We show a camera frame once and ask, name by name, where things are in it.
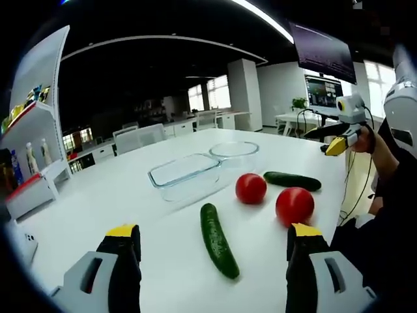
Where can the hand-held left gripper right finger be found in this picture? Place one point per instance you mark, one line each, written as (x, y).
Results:
(339, 283)

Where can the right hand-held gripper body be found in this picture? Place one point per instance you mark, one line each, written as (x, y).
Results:
(351, 109)

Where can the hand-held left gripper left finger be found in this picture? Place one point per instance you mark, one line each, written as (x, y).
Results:
(83, 280)

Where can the green cucumber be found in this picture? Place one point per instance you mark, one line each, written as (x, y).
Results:
(217, 243)
(292, 181)

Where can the red tomato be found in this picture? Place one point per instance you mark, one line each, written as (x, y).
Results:
(294, 206)
(251, 188)

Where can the round glass storage container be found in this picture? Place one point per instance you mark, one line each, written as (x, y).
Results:
(234, 153)

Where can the rectangular glass storage container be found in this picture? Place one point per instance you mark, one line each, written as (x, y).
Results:
(184, 176)

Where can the person's right hand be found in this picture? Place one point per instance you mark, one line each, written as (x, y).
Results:
(364, 141)

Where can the small black object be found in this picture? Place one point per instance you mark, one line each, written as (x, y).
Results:
(324, 149)

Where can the white background desk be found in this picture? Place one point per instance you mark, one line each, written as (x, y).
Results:
(299, 120)

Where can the lit desktop monitor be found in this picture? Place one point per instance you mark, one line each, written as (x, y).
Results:
(324, 94)

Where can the green potted plant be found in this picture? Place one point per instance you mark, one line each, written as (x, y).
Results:
(299, 103)

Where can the white worn device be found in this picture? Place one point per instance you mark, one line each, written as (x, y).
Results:
(402, 111)

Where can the person's dark clothing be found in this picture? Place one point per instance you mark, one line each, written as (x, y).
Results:
(384, 247)

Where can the dark hanging monitor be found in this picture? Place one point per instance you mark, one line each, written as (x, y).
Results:
(324, 53)

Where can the white smartphone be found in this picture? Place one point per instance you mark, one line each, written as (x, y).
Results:
(31, 244)

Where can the white table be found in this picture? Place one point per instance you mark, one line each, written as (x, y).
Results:
(130, 202)

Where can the white office chair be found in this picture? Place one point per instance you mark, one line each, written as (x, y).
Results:
(140, 137)
(206, 120)

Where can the ceiling light strip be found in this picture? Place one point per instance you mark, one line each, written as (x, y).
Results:
(267, 19)

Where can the blue label bottle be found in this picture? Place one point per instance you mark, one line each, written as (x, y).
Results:
(17, 168)

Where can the white drink bottle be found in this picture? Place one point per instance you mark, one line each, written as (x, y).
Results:
(46, 152)
(32, 159)

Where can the white display shelf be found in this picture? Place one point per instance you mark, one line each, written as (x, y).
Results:
(39, 124)

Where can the row of snack packets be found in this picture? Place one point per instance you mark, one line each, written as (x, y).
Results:
(26, 106)

